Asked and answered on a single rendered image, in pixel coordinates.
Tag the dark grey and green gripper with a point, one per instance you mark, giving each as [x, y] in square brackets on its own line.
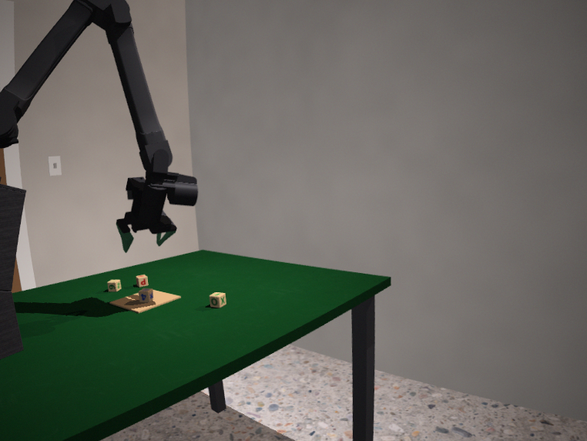
[149, 218]

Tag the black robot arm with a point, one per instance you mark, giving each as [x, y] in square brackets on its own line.
[155, 153]

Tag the beige letter block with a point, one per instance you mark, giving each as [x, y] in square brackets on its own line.
[217, 300]
[146, 295]
[114, 285]
[142, 281]

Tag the peach flat mat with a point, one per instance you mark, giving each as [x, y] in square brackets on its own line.
[132, 302]

